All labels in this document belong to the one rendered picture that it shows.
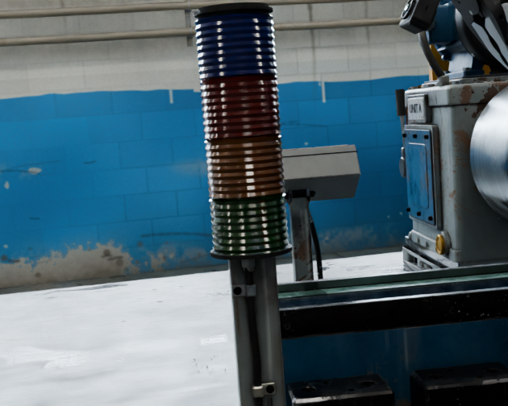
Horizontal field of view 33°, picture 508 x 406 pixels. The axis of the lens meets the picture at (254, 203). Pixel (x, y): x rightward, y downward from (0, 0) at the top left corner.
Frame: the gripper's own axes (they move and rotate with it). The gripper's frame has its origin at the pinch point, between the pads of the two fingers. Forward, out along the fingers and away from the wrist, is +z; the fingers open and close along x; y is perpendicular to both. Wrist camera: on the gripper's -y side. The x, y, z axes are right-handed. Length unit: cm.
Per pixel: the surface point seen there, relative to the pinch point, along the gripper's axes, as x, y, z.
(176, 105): 542, -28, -27
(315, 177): 14.3, -26.1, -1.2
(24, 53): 532, -97, -118
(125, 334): 34, -64, 5
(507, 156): 16.1, -1.6, 12.4
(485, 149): 24.8, -1.1, 11.8
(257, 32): -38, -29, -20
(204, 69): -37, -34, -20
